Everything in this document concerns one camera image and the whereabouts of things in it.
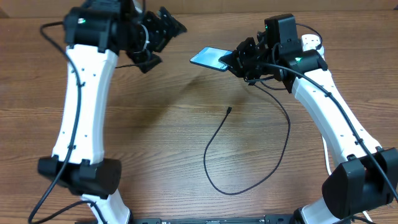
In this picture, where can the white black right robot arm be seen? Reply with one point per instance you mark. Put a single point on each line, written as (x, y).
(365, 174)

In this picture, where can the blue screen smartphone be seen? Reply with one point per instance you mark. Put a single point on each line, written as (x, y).
(209, 58)

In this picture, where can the white power strip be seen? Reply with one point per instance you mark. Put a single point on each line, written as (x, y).
(312, 42)

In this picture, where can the brown cardboard backdrop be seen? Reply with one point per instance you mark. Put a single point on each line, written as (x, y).
(58, 8)

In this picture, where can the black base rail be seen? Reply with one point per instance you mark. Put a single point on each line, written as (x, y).
(267, 219)

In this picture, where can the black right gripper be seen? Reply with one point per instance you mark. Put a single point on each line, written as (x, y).
(237, 62)

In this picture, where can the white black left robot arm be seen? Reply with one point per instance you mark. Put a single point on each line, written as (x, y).
(95, 34)

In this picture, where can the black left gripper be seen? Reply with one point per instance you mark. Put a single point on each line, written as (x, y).
(165, 33)

